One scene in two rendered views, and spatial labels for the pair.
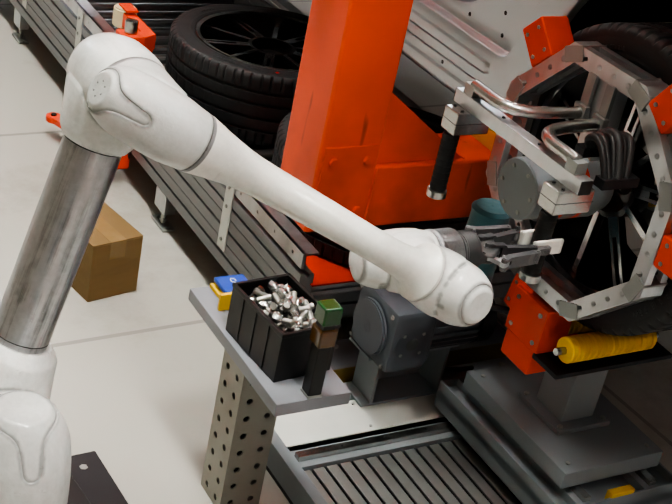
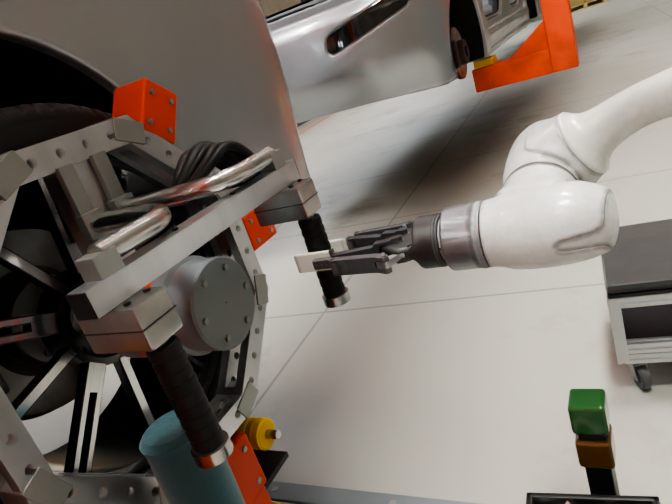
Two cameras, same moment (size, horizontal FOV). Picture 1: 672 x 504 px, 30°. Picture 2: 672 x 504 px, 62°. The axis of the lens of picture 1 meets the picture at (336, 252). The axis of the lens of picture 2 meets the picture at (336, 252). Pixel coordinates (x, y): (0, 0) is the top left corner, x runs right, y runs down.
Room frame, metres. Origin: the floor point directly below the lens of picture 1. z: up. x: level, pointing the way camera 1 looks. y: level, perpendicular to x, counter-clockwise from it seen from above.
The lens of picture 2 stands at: (2.45, 0.39, 1.11)
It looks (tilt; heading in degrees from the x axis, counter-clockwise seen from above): 19 degrees down; 246
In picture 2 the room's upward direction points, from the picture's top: 19 degrees counter-clockwise
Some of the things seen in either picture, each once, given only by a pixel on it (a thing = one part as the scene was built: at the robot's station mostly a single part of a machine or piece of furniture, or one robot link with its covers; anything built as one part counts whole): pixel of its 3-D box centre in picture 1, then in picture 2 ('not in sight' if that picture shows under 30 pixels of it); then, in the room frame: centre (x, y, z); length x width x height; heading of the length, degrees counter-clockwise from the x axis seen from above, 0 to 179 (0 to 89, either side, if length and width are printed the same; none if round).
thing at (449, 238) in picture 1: (441, 252); (465, 236); (2.01, -0.19, 0.83); 0.09 x 0.06 x 0.09; 35
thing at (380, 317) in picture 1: (433, 337); not in sight; (2.66, -0.28, 0.26); 0.42 x 0.18 x 0.35; 125
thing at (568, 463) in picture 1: (574, 377); not in sight; (2.51, -0.61, 0.32); 0.40 x 0.30 x 0.28; 35
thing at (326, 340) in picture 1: (323, 334); (595, 444); (2.04, -0.01, 0.59); 0.04 x 0.04 x 0.04; 35
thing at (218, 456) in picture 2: (443, 162); (187, 397); (2.42, -0.18, 0.83); 0.04 x 0.04 x 0.16
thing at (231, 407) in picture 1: (243, 420); not in sight; (2.22, 0.12, 0.21); 0.10 x 0.10 x 0.42; 35
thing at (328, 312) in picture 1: (328, 312); (588, 411); (2.04, -0.01, 0.64); 0.04 x 0.04 x 0.04; 35
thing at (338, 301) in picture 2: (539, 243); (322, 257); (2.14, -0.38, 0.83); 0.04 x 0.04 x 0.16
